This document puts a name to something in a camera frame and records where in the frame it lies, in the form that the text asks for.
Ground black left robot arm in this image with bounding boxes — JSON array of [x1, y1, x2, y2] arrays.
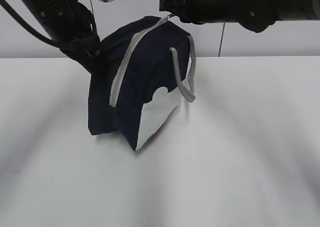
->
[[0, 0, 106, 75]]

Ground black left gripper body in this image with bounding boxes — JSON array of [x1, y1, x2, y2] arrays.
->
[[60, 3, 105, 75]]

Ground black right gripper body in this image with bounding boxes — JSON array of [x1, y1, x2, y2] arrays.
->
[[179, 0, 278, 34]]

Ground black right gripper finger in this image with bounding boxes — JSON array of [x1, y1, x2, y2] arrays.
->
[[176, 12, 204, 24], [159, 0, 185, 12]]

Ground navy blue lunch bag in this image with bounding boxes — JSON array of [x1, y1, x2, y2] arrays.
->
[[88, 16, 197, 151]]

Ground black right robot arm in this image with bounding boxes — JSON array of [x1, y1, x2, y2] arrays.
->
[[159, 0, 320, 33]]

